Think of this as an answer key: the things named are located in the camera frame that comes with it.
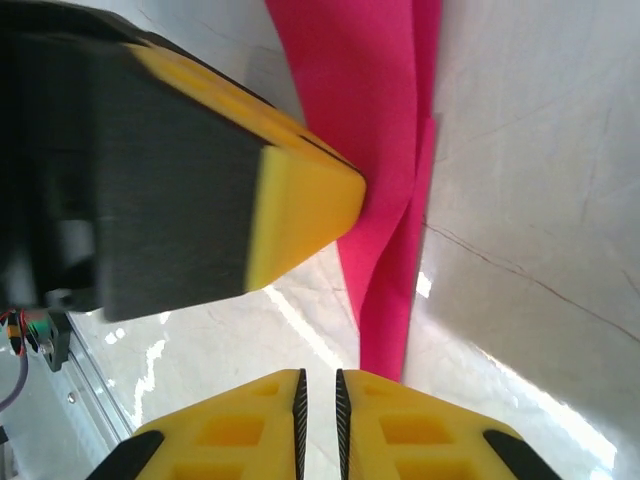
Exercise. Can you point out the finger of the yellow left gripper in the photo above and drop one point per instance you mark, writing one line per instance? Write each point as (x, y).
(210, 75)
(200, 200)

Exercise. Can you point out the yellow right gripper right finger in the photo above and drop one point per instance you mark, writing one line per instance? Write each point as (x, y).
(415, 435)

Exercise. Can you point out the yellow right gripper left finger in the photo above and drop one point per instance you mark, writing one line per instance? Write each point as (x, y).
(230, 435)

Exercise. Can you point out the pink cloth piece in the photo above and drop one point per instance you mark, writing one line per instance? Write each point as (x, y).
(360, 100)

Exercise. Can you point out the wide aluminium base rail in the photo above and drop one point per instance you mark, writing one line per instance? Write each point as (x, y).
(95, 390)

